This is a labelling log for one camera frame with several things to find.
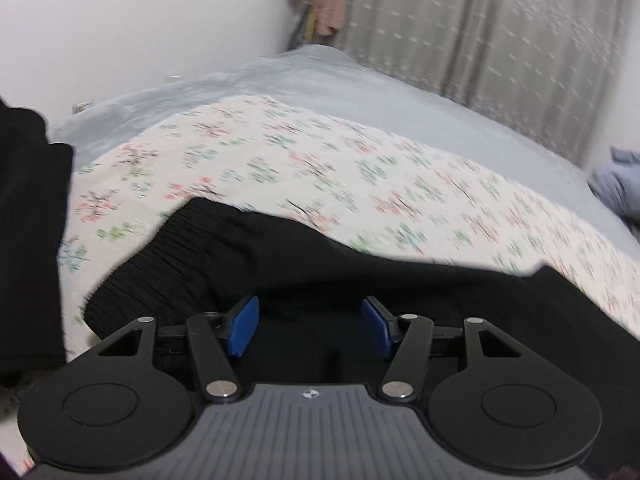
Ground black pants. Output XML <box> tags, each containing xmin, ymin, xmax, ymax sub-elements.
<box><xmin>85</xmin><ymin>198</ymin><xmax>639</xmax><ymax>474</ymax></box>

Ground floral white bed cover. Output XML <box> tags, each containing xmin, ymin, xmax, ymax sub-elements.
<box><xmin>0</xmin><ymin>94</ymin><xmax>640</xmax><ymax>476</ymax></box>

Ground light blue bed sheet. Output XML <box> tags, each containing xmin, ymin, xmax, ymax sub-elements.
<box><xmin>48</xmin><ymin>46</ymin><xmax>639</xmax><ymax>257</ymax></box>

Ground black folded clothes pile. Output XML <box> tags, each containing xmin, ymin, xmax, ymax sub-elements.
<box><xmin>1</xmin><ymin>104</ymin><xmax>74</xmax><ymax>389</ymax></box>

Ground blue crumpled blanket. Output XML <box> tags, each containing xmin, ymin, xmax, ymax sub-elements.
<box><xmin>588</xmin><ymin>148</ymin><xmax>640</xmax><ymax>224</ymax></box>

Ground grey patterned curtain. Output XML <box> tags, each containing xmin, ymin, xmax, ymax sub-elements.
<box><xmin>337</xmin><ymin>0</ymin><xmax>631</xmax><ymax>164</ymax></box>

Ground white wall socket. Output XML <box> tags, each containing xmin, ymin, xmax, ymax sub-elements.
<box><xmin>72</xmin><ymin>100</ymin><xmax>93</xmax><ymax>115</ymax></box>

